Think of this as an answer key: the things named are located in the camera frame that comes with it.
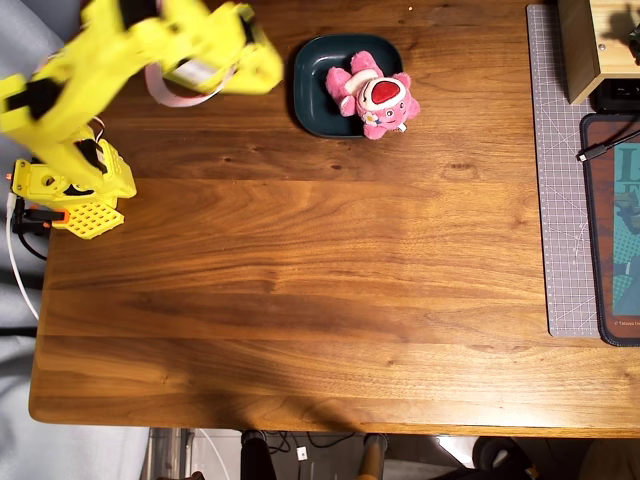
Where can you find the black chair base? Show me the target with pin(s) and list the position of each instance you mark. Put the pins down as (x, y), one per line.
(500, 457)

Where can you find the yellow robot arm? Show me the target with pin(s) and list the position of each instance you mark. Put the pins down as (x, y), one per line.
(100, 65)

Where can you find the printed mouse pad black edge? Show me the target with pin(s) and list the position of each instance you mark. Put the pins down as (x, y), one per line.
(602, 250)

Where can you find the small white adapter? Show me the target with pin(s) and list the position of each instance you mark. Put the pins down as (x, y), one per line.
(301, 453)

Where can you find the light wooden box stand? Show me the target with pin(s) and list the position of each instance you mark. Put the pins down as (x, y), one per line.
(580, 50)

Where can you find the grey cutting mat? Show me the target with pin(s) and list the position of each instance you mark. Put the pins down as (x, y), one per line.
(560, 200)

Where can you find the dark teal square plate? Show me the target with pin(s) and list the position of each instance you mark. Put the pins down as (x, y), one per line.
(312, 80)

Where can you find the pink strawberry bear plush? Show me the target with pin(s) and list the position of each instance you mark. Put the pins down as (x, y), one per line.
(380, 100)

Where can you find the black post under table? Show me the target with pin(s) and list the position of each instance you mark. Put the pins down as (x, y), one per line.
(255, 457)

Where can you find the black device under stand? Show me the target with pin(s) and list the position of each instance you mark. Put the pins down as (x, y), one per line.
(620, 97)

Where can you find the dark object on stand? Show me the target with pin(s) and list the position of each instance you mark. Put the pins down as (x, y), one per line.
(635, 45)

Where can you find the yellow gripper black servo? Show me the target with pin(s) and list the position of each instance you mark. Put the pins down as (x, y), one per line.
(260, 70)

